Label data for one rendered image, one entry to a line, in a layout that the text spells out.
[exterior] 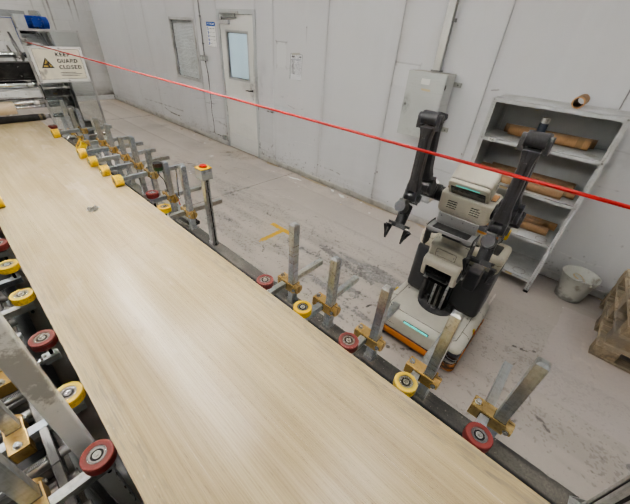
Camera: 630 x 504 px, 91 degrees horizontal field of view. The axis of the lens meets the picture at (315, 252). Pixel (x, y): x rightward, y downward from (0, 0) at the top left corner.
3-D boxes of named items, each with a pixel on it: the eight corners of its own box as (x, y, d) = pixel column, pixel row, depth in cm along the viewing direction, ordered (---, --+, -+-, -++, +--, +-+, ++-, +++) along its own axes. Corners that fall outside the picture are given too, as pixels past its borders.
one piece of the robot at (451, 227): (429, 237, 192) (439, 205, 179) (474, 256, 177) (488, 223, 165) (417, 246, 182) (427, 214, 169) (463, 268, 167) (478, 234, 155)
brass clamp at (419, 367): (409, 362, 127) (412, 354, 124) (440, 383, 120) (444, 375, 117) (402, 371, 123) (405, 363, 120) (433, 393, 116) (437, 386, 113)
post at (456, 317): (417, 389, 128) (455, 307, 101) (425, 395, 127) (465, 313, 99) (413, 395, 126) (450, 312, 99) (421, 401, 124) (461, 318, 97)
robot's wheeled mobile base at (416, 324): (412, 286, 284) (418, 264, 270) (482, 323, 251) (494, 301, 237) (371, 325, 242) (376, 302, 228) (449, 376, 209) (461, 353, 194)
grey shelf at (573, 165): (453, 238, 367) (507, 93, 278) (537, 272, 320) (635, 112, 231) (437, 252, 339) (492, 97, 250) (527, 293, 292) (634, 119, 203)
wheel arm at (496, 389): (500, 365, 126) (504, 359, 124) (509, 371, 124) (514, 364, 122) (460, 450, 99) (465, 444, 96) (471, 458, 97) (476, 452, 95)
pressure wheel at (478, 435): (483, 449, 100) (497, 432, 94) (476, 471, 95) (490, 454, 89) (458, 432, 104) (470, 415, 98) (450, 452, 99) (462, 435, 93)
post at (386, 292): (366, 360, 144) (386, 282, 117) (372, 364, 143) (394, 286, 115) (362, 364, 142) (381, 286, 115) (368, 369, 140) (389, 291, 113)
